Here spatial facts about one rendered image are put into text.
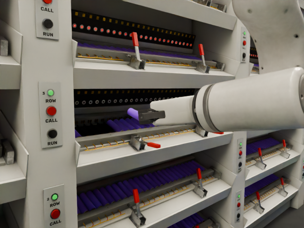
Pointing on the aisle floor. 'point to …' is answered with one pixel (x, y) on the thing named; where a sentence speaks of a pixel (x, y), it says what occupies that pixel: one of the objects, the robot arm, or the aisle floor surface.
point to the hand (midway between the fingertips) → (149, 116)
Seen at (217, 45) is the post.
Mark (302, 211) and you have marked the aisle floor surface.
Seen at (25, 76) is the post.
